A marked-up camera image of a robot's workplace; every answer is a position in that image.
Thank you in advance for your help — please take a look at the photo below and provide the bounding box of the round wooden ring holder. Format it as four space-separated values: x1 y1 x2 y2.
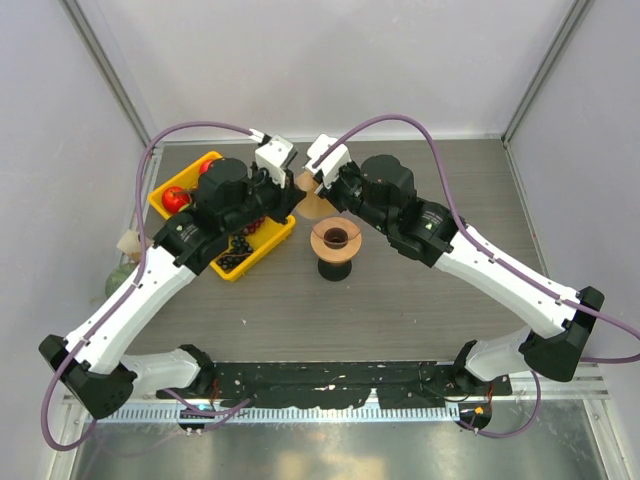
310 234 362 263

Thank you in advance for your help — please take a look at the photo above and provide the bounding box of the red apple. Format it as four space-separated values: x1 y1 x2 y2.
199 158 217 175
161 186 192 215

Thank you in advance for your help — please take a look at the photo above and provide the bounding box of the green melon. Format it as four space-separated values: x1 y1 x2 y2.
104 263 136 298

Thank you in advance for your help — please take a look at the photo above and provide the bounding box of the dark red glass carafe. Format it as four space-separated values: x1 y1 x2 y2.
317 259 352 282

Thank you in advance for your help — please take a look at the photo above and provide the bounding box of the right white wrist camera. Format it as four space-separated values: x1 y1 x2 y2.
304 134 351 190

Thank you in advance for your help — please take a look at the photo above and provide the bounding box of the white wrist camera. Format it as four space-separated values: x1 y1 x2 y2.
304 134 351 190
249 129 297 189

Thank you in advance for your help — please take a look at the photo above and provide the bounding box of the aluminium front rail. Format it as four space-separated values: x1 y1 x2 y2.
62 357 612 426

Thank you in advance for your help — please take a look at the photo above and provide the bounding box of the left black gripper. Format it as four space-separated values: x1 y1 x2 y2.
223 161 306 234

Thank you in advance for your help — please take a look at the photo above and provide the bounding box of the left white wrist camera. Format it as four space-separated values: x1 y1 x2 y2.
249 129 297 189

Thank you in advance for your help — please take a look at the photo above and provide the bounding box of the red apple left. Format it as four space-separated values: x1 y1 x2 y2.
161 186 192 215

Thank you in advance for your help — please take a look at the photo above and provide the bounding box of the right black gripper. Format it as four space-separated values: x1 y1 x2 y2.
313 161 393 236

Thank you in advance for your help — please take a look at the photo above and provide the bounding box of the brown paper coffee filter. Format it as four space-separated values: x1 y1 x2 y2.
295 171 337 220

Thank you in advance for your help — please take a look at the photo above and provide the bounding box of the yellow plastic tray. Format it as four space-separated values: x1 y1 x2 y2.
147 151 296 282

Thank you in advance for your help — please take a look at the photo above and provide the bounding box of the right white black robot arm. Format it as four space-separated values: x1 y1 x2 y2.
306 154 604 394

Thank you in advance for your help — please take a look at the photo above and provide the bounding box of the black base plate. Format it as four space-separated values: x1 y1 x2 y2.
173 361 512 410

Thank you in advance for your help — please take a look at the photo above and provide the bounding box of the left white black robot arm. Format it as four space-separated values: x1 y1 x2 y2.
39 152 304 420

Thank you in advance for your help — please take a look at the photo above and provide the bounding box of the red apple top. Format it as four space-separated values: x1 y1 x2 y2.
199 158 217 175

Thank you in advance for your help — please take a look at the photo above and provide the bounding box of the purple grape bunch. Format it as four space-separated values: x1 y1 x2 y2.
242 217 266 236

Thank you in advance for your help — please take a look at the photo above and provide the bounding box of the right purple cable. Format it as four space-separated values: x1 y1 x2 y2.
309 113 640 441

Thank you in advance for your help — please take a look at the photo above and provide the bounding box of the dark black grape bunch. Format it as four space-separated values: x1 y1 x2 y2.
216 235 254 272

